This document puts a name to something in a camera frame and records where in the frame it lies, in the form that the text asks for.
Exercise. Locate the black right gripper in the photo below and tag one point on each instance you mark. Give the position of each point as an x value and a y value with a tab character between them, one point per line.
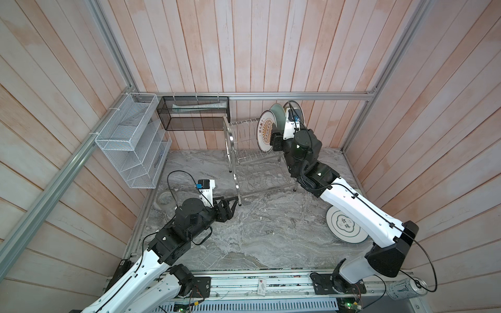
277	141

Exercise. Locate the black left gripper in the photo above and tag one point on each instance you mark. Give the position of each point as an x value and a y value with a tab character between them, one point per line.
229	212

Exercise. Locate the pale green flower plate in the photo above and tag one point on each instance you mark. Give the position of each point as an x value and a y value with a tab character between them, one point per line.
280	115

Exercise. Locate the small orange sunburst plate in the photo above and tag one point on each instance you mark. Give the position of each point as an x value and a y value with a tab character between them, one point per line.
266	123

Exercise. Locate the large orange sunburst plate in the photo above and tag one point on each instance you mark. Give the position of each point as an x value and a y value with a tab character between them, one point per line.
294	112

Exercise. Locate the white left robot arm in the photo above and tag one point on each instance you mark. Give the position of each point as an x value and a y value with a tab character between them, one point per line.
156	277

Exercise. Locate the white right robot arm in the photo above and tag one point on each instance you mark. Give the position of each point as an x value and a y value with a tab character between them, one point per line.
392	239

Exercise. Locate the steel two-tier dish rack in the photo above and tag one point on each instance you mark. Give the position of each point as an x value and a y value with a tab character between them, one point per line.
254	171

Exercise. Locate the white plate with cloud outline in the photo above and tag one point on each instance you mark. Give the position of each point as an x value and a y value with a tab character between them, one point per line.
343	227

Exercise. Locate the black remote-like device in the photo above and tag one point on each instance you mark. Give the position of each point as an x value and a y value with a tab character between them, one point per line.
121	269

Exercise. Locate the silver drink can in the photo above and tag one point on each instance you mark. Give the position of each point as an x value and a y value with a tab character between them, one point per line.
407	288

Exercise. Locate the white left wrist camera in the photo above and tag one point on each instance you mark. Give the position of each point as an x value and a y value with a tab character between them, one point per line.
205	188

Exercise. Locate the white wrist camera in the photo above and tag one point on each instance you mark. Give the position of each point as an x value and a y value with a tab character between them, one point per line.
205	188
290	129

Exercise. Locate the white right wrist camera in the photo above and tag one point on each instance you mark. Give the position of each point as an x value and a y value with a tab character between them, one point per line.
290	129

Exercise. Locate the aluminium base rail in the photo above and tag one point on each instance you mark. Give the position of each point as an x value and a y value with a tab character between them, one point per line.
277	290

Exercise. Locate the white wire mesh shelf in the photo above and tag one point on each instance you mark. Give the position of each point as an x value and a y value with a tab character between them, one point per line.
134	142

